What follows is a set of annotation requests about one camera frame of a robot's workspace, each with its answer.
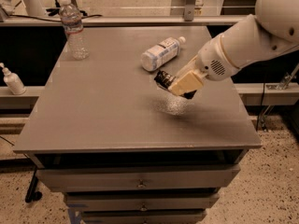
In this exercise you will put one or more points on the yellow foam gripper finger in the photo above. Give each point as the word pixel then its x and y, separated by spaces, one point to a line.
pixel 191 81
pixel 189 69

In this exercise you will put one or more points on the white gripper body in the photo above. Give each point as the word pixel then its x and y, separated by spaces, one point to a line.
pixel 212 61

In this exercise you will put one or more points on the black snack bar wrapper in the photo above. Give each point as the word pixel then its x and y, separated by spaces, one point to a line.
pixel 164 80

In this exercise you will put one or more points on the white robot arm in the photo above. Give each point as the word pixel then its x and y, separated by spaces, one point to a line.
pixel 272 31

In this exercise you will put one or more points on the white blue plastic bottle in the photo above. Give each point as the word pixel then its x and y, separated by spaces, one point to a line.
pixel 161 53

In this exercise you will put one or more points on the clear water bottle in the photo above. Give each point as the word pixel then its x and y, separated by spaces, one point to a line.
pixel 73 27

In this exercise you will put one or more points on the white pump dispenser bottle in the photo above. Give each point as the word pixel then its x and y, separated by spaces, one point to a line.
pixel 13 81

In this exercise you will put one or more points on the grey top drawer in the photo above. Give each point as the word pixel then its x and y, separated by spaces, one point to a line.
pixel 142 178

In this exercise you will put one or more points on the grey drawer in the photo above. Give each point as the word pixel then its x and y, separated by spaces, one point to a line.
pixel 142 178
pixel 146 200
pixel 148 217

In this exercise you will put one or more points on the grey middle drawer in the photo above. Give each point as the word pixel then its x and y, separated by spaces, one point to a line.
pixel 146 200

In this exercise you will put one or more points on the grey bottom drawer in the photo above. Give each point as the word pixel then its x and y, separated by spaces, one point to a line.
pixel 148 217

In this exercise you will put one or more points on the black caster leg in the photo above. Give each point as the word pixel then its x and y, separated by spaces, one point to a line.
pixel 32 194

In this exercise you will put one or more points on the grey metal upright post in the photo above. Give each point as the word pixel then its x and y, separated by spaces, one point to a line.
pixel 189 10

